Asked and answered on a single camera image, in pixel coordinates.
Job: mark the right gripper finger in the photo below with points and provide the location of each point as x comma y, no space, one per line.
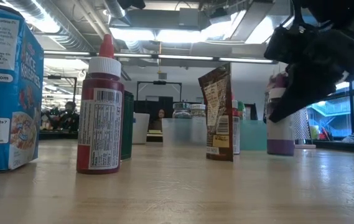
301,96

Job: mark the green Apple Jacks box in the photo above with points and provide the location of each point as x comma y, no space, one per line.
242,110

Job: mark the white-lid spice jar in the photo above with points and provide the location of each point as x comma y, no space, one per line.
198,110

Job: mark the green-lid spice jar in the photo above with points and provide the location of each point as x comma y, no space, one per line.
181,113

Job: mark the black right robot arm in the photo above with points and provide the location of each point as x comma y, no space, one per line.
335,12

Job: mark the teal plastic tray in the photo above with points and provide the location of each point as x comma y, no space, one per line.
254,137

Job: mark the ceiling strip light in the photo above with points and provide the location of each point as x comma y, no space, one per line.
186,57
245,60
68,53
133,55

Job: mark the pink food colouring bottle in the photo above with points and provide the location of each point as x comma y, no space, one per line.
236,133

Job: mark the clear plastic container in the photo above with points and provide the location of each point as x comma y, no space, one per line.
183,133

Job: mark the person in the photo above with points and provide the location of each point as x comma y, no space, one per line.
161,115
69,109

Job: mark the grey plastic bin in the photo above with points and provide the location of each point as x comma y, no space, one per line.
141,127

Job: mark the dark green small box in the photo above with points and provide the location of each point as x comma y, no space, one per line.
128,124

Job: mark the dark red food colouring bottle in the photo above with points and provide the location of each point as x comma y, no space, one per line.
100,130

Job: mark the blue Rice Krispies box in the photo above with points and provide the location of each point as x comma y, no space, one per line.
2,93

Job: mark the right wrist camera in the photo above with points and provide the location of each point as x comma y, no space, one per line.
288,43

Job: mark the black aluminium table frame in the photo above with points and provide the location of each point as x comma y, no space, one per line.
344,147

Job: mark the thin black metal frame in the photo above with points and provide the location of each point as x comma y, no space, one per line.
159,82

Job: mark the silver ventilation duct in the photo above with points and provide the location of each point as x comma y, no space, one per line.
55,21

